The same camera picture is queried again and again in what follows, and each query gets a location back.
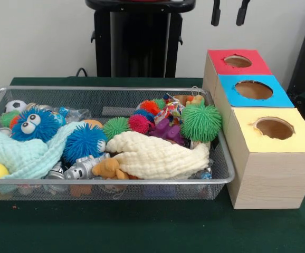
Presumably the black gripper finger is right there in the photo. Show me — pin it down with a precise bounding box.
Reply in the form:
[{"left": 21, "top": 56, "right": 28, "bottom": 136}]
[
  {"left": 211, "top": 0, "right": 222, "bottom": 27},
  {"left": 235, "top": 0, "right": 251, "bottom": 26}
]

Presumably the orange plush animal toy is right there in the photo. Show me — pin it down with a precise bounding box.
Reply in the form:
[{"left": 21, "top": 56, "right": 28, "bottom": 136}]
[{"left": 91, "top": 157, "right": 139, "bottom": 180}]

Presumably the wooden box with three holes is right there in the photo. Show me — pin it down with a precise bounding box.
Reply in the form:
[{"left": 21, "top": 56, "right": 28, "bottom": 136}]
[{"left": 202, "top": 48, "right": 305, "bottom": 210}]

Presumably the shallow silver mesh bin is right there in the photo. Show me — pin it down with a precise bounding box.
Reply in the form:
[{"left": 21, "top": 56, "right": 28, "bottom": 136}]
[{"left": 0, "top": 85, "right": 236, "bottom": 201}]

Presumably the large green spiky ball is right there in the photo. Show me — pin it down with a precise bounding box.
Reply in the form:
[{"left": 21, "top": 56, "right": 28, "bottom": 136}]
[{"left": 180, "top": 102, "right": 223, "bottom": 140}]

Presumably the small green spiky ball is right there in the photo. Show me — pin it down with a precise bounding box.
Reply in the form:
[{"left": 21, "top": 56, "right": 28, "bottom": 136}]
[{"left": 102, "top": 117, "right": 131, "bottom": 140}]

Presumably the cream waffle cloth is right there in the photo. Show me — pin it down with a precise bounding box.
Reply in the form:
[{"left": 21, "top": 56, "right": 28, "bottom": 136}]
[{"left": 105, "top": 131, "right": 211, "bottom": 180}]

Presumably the plain blue spiky ball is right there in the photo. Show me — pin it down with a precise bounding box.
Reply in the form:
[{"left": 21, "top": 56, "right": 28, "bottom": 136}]
[{"left": 62, "top": 123, "right": 108, "bottom": 166}]

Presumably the silver robot toy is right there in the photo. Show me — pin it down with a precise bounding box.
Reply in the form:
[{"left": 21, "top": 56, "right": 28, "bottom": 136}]
[{"left": 64, "top": 154, "right": 111, "bottom": 180}]

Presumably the blue spiky ball with eyes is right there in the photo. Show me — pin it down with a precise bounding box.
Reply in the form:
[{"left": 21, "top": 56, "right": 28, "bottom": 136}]
[{"left": 11, "top": 108, "right": 61, "bottom": 143}]

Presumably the small soccer ball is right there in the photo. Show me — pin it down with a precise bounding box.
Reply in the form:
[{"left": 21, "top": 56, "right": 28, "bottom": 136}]
[{"left": 4, "top": 99, "right": 28, "bottom": 114}]

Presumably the dark green table cloth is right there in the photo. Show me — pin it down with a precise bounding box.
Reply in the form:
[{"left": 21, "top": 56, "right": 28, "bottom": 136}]
[{"left": 0, "top": 76, "right": 305, "bottom": 253}]

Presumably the mint waffle cloth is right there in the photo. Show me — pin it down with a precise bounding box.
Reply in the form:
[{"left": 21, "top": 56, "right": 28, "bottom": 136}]
[{"left": 0, "top": 121, "right": 86, "bottom": 180}]

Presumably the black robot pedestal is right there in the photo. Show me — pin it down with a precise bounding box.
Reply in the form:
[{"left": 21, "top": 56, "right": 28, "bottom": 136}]
[{"left": 85, "top": 0, "right": 197, "bottom": 78}]

